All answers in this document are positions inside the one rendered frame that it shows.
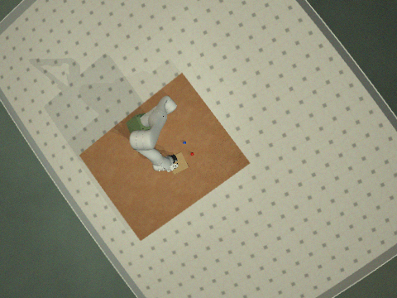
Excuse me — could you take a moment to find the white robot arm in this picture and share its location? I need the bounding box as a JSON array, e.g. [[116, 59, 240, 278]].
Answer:
[[129, 96, 177, 171]]

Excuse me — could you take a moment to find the tan square mat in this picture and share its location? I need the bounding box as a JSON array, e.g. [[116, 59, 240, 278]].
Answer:
[[172, 152, 189, 175]]

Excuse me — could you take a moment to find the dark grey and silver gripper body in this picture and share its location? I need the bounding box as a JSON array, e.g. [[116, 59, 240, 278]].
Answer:
[[165, 155, 179, 172]]

